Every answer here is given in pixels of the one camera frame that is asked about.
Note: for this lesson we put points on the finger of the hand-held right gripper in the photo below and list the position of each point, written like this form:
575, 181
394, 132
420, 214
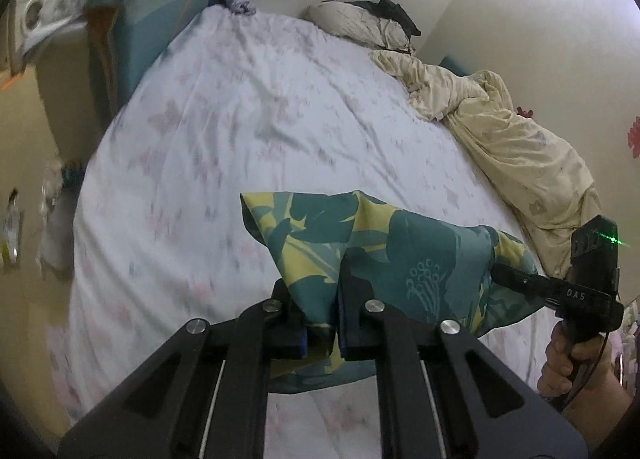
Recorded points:
520, 281

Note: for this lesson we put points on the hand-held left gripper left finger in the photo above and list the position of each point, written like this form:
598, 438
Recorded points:
299, 336

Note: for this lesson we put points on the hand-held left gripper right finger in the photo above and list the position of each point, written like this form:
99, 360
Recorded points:
346, 339

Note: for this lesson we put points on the green yellow floral pants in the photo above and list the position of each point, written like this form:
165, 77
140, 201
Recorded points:
415, 249

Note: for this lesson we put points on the person's right forearm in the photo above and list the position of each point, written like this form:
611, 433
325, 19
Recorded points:
600, 406

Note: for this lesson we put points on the person's right hand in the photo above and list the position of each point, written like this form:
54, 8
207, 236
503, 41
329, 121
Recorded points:
555, 369

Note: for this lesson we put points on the pale yellow bear-print duvet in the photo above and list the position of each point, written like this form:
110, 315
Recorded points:
525, 149

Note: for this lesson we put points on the teal cushion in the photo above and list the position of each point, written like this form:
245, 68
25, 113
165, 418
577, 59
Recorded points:
455, 65

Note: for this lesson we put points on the bed with white floral sheet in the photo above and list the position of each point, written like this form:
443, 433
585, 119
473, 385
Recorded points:
250, 114

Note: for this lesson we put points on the black garment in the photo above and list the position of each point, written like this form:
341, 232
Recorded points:
395, 14

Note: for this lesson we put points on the plastic packet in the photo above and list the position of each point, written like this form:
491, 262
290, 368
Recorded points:
12, 234

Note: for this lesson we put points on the beige pillow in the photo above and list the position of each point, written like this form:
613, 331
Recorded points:
350, 21

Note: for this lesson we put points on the small patterned cloth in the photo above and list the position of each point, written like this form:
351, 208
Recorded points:
240, 4

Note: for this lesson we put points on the teal upholstered bed board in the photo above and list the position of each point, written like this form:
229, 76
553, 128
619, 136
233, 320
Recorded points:
150, 19

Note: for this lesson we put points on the white washing machine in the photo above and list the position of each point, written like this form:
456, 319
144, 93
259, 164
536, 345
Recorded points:
32, 14

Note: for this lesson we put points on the large red wall sticker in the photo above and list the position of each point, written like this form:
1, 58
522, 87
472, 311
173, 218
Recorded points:
633, 136

